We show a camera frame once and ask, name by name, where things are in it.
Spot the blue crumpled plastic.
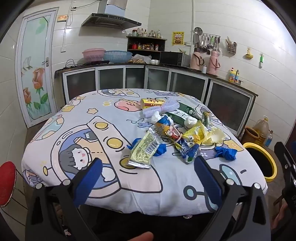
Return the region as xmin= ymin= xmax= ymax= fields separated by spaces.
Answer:
xmin=126 ymin=138 xmax=141 ymax=151
xmin=215 ymin=147 xmax=238 ymax=161
xmin=154 ymin=143 xmax=167 ymax=158

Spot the row of spice bottles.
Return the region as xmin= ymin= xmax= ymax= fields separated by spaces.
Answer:
xmin=132 ymin=28 xmax=162 ymax=39

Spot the cartoon printed tablecloth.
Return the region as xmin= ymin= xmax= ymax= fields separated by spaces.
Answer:
xmin=21 ymin=88 xmax=268 ymax=217

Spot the yellow wall poster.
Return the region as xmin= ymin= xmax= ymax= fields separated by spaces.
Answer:
xmin=172 ymin=32 xmax=185 ymax=45

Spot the yellow rimmed trash bin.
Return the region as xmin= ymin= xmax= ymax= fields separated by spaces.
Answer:
xmin=242 ymin=142 xmax=278 ymax=183

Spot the white wall pipe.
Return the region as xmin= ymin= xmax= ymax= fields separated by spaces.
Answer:
xmin=191 ymin=0 xmax=196 ymax=33

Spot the yellow green barcode packet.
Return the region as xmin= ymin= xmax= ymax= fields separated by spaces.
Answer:
xmin=128 ymin=128 xmax=160 ymax=169

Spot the blue plastic basket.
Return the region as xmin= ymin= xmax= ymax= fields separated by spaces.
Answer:
xmin=103 ymin=50 xmax=133 ymax=63

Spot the black microwave oven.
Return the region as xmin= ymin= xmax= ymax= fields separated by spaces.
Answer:
xmin=159 ymin=51 xmax=184 ymax=67

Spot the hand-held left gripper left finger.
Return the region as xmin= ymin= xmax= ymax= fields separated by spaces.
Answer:
xmin=25 ymin=158 xmax=103 ymax=241

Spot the glass fronted counter cabinet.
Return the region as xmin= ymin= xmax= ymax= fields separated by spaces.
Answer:
xmin=55 ymin=64 xmax=259 ymax=137

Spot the person's left hand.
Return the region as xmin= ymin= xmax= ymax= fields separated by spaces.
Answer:
xmin=129 ymin=232 xmax=154 ymax=241

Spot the yellow dish soap bottle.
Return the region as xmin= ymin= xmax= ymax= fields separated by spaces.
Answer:
xmin=229 ymin=68 xmax=240 ymax=82

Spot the flower printed glass door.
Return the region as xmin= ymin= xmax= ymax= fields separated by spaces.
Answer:
xmin=15 ymin=7 xmax=59 ymax=129

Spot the yellow red cardboard box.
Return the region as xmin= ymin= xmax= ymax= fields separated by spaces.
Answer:
xmin=141 ymin=98 xmax=166 ymax=110

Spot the metal chopstick holder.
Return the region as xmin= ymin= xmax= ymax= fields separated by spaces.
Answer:
xmin=225 ymin=37 xmax=238 ymax=53

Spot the yellow snack packet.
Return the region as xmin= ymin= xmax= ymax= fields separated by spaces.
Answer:
xmin=183 ymin=123 xmax=208 ymax=145

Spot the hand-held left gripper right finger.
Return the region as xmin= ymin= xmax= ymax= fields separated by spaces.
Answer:
xmin=194 ymin=156 xmax=271 ymax=241

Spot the small green yellow packet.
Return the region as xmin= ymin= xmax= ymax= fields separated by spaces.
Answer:
xmin=201 ymin=111 xmax=212 ymax=127

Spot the row of spice jars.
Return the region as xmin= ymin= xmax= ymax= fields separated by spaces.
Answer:
xmin=132 ymin=42 xmax=160 ymax=51

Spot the black range hood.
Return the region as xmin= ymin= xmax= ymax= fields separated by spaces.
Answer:
xmin=81 ymin=0 xmax=142 ymax=30

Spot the dark corner spice shelf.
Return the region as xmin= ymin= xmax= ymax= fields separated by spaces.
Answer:
xmin=126 ymin=35 xmax=167 ymax=53

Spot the red round stool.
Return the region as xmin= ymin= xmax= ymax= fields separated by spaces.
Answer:
xmin=0 ymin=161 xmax=17 ymax=207

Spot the brown plastic bucket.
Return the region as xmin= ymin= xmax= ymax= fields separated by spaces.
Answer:
xmin=242 ymin=126 xmax=260 ymax=145

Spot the person's right hand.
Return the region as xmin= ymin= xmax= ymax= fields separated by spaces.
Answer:
xmin=272 ymin=204 xmax=287 ymax=230

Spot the cartoon printed snack packet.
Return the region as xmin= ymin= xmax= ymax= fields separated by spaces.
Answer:
xmin=154 ymin=115 xmax=183 ymax=142

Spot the pink thermos dark lid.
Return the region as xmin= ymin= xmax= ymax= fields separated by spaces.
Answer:
xmin=206 ymin=50 xmax=221 ymax=76

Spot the pale yellow plastic bag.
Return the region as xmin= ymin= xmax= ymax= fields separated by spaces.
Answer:
xmin=203 ymin=127 xmax=226 ymax=145

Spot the pink thermos brown handle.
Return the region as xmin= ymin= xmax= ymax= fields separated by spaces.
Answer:
xmin=190 ymin=48 xmax=205 ymax=70

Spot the large cooking oil jug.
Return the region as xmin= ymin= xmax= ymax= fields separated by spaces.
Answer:
xmin=252 ymin=116 xmax=270 ymax=145

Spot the pink plastic basin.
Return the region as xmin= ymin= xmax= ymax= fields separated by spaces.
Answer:
xmin=82 ymin=48 xmax=106 ymax=63

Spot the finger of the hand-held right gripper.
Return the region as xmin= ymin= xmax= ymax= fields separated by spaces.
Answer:
xmin=274 ymin=141 xmax=296 ymax=209

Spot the hanging kitchen utensils rack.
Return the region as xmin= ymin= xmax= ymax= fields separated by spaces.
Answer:
xmin=193 ymin=27 xmax=221 ymax=53

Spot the clear bag of bread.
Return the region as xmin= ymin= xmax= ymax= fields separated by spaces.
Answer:
xmin=129 ymin=54 xmax=152 ymax=64

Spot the green milk carton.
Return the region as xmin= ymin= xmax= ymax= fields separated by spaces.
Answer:
xmin=162 ymin=102 xmax=201 ymax=127

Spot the clear water bottle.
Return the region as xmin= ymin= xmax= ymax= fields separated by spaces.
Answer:
xmin=264 ymin=130 xmax=274 ymax=147

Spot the blue clear snack packet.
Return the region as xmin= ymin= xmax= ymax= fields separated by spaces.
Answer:
xmin=174 ymin=137 xmax=201 ymax=164

